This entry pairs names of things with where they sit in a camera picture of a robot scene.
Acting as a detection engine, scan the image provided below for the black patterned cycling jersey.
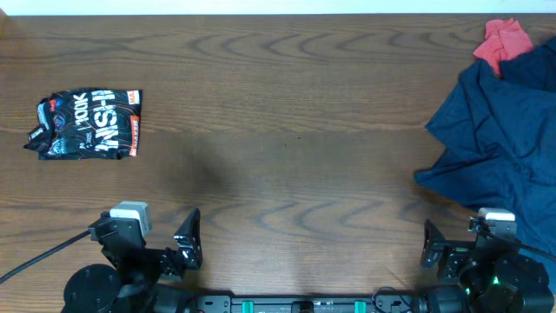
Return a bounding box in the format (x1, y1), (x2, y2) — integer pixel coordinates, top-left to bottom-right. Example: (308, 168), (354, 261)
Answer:
(24, 88), (142, 160)

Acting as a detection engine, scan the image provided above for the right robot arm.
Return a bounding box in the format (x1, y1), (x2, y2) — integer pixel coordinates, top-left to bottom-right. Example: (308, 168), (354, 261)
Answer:
(412, 216), (555, 313)

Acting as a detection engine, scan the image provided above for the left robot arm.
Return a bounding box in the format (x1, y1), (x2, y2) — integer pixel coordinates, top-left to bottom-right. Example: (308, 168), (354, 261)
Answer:
(63, 201), (202, 313)

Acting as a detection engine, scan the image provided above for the navy blue garment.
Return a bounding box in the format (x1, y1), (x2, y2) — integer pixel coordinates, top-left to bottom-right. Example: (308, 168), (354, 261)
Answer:
(413, 35), (556, 296)

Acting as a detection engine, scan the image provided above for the red cloth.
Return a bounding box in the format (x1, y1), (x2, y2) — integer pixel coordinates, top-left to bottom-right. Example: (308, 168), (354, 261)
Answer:
(473, 18), (533, 77)

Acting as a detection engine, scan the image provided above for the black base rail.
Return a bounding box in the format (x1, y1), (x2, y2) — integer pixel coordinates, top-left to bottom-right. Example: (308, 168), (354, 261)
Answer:
(63, 289), (521, 313)

